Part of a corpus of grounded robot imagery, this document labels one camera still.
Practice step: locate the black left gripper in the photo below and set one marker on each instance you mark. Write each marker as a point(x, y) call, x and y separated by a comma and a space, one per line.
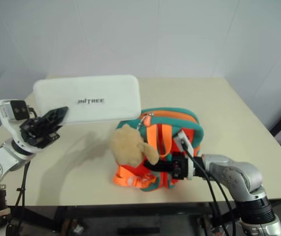
point(35, 131)

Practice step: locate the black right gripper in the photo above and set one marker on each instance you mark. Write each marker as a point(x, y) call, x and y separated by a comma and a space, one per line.
point(179, 168)

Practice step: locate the white box with black print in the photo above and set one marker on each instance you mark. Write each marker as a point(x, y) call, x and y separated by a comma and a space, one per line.
point(93, 88)

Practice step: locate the orange and teal backpack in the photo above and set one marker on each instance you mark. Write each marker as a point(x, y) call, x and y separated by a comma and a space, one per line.
point(179, 118)

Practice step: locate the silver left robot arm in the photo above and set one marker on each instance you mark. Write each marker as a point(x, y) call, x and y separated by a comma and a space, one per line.
point(0, 157)

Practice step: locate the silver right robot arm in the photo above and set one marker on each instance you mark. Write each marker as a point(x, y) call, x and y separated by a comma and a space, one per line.
point(241, 177)

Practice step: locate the tan plush toy pendant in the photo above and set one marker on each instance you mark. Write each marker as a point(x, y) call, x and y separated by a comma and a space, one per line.
point(128, 145)

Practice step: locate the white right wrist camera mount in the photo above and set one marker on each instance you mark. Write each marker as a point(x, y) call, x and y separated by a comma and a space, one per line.
point(185, 140)

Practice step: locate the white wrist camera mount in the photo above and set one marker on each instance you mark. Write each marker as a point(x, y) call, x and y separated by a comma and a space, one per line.
point(185, 140)
point(7, 111)

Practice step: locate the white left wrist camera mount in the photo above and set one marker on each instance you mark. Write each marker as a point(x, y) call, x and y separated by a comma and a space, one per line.
point(7, 111)

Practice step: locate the black table frame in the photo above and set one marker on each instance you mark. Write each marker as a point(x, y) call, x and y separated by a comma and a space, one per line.
point(130, 212)

